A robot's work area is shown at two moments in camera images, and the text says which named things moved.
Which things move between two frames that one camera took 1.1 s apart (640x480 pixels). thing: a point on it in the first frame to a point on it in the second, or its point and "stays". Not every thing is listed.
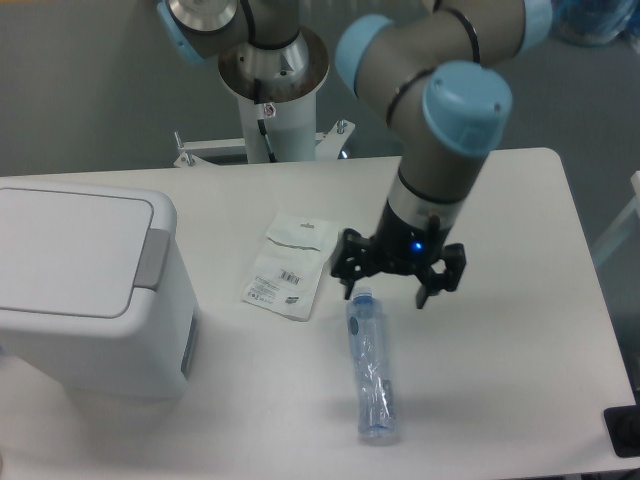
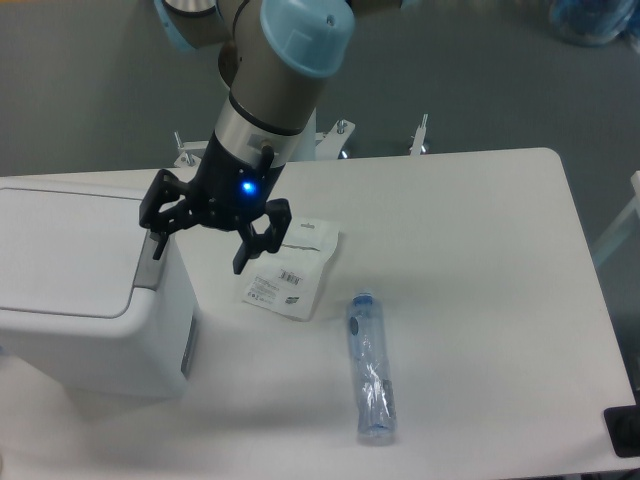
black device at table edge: x=623 y=429 stays
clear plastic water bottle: x=375 y=396 stays
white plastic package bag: x=289 y=266 stays
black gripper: x=399 y=243 to x=227 y=193
